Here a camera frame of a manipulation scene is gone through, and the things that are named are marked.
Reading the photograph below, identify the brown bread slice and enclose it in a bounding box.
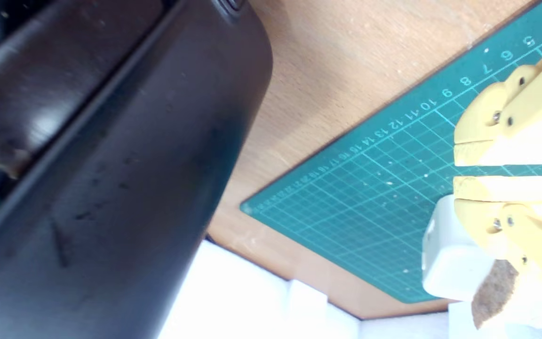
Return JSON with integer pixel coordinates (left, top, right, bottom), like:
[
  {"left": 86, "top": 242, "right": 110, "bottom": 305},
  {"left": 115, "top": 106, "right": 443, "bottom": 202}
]
[{"left": 471, "top": 258, "right": 542, "bottom": 330}]

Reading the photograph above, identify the black two-slot toaster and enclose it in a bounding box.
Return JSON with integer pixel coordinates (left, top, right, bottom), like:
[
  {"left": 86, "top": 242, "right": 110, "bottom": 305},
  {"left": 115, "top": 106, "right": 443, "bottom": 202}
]
[{"left": 0, "top": 0, "right": 274, "bottom": 339}]

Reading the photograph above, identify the white block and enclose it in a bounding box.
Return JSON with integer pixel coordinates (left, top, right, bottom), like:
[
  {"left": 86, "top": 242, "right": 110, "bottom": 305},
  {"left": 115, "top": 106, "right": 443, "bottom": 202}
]
[{"left": 422, "top": 194, "right": 511, "bottom": 302}]

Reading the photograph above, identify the green cutting mat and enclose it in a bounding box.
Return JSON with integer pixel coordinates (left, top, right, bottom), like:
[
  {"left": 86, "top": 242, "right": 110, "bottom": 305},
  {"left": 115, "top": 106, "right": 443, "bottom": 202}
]
[{"left": 239, "top": 0, "right": 542, "bottom": 304}]

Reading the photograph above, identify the white wall clip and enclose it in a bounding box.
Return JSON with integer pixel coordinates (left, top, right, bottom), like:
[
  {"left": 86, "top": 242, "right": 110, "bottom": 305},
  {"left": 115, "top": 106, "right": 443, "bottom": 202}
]
[
  {"left": 287, "top": 279, "right": 329, "bottom": 325},
  {"left": 448, "top": 301, "right": 476, "bottom": 339}
]

